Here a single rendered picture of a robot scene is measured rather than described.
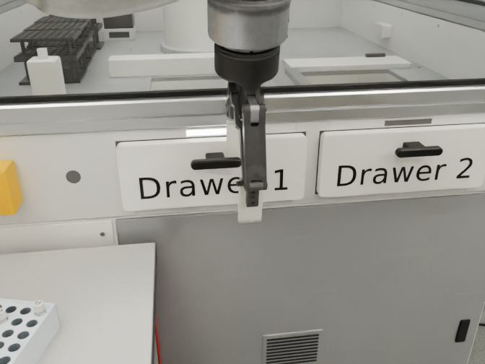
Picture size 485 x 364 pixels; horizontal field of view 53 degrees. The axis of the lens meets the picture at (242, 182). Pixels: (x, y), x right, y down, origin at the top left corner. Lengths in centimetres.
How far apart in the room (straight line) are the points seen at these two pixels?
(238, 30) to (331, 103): 29
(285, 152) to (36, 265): 41
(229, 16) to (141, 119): 27
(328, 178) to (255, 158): 27
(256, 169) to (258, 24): 15
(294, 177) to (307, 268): 20
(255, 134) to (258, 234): 33
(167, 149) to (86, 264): 21
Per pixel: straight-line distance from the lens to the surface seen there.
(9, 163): 77
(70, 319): 68
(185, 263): 85
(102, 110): 73
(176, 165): 74
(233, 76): 55
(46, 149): 77
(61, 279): 76
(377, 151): 80
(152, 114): 73
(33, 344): 63
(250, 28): 51
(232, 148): 71
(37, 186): 80
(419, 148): 79
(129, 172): 75
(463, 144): 87
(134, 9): 42
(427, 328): 110
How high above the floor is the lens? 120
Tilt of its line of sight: 26 degrees down
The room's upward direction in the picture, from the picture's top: straight up
